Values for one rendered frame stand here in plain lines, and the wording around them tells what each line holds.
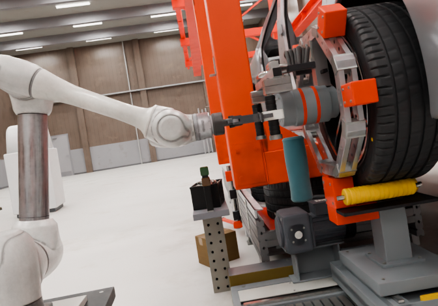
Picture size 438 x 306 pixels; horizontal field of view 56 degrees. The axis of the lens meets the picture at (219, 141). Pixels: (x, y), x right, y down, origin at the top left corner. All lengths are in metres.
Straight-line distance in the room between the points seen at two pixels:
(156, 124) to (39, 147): 0.57
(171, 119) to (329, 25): 0.62
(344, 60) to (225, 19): 0.84
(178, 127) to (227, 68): 0.91
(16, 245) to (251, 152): 1.09
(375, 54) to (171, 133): 0.66
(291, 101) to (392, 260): 0.69
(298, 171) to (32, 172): 0.98
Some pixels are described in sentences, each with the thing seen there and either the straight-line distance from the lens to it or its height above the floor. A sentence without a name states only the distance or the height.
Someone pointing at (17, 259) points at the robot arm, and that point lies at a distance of 1.38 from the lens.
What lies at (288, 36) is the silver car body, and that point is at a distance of 2.93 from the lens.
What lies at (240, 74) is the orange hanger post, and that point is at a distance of 1.98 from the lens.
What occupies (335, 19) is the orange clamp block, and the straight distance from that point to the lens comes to 1.42.
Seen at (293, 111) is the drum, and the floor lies 0.84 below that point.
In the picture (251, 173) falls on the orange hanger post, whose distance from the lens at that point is 1.96.
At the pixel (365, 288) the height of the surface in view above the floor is 0.15.
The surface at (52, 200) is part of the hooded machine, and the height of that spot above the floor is 0.20.
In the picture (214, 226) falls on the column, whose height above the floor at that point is 0.34.
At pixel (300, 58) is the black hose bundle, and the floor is 1.00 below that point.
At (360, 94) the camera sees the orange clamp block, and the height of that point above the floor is 0.85.
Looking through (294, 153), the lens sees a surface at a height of 0.67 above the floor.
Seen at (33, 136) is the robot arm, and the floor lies 0.89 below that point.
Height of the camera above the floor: 0.79
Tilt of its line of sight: 1 degrees down
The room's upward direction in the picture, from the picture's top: 9 degrees counter-clockwise
